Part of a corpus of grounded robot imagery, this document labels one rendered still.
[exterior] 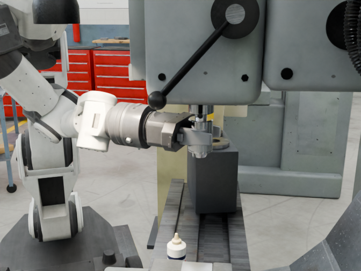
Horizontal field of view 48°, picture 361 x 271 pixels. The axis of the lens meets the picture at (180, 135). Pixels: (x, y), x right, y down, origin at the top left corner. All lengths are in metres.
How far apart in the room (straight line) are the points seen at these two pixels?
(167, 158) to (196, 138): 1.90
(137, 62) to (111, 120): 0.14
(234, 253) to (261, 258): 1.67
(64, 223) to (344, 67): 1.22
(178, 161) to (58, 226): 1.20
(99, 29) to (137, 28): 9.37
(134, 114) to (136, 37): 0.15
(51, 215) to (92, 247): 0.23
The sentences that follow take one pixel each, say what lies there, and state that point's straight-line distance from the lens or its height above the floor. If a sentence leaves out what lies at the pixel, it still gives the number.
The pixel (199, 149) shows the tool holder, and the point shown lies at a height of 1.21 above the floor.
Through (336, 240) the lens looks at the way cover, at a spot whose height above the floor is 0.96.
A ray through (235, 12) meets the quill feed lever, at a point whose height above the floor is 1.46.
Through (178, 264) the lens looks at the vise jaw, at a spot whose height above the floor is 1.01.
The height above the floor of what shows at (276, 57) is 1.39.
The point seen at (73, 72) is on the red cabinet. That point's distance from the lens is 5.68.
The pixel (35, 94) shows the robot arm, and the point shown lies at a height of 1.27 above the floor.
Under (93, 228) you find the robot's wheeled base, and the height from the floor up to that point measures 0.57.
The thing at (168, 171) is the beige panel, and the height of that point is 0.47.
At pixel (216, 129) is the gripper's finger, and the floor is 1.24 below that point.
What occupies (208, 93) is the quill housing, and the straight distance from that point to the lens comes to 0.66.
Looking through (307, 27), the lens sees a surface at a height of 1.44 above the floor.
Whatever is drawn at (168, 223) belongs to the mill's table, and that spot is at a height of 0.90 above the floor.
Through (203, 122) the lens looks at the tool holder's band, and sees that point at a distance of 0.75.
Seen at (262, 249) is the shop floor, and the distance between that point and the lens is 2.79.
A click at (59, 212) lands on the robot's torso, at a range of 1.60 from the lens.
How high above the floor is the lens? 1.46
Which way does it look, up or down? 17 degrees down
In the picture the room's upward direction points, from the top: straight up
